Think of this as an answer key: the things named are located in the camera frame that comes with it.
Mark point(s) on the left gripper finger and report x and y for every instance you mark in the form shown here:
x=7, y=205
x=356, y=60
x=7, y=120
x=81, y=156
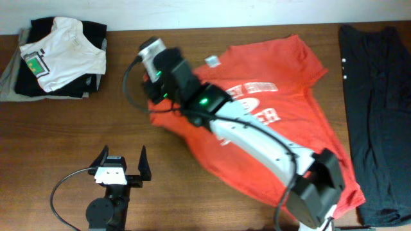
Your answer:
x=143, y=166
x=100, y=159

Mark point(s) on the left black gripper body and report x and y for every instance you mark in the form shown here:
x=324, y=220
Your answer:
x=133, y=181

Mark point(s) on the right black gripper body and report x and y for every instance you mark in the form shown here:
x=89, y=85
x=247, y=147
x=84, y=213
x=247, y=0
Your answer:
x=162, y=86

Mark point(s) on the red soccer t-shirt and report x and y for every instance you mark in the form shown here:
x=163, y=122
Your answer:
x=274, y=81

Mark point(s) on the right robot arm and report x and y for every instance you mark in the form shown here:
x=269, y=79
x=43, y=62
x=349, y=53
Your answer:
x=313, y=181

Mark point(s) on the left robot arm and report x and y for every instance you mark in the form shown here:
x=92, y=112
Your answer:
x=110, y=211

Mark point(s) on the white folded t-shirt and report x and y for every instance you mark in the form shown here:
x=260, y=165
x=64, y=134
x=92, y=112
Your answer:
x=63, y=55

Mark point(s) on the black folded t-shirt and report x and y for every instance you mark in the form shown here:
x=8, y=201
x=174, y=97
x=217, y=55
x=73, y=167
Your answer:
x=27, y=84

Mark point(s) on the grey folded t-shirt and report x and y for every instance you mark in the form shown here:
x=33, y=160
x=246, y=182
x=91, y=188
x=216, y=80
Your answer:
x=10, y=74

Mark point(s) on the black unfolded shirt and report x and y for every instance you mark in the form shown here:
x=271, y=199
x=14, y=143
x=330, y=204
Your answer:
x=376, y=80

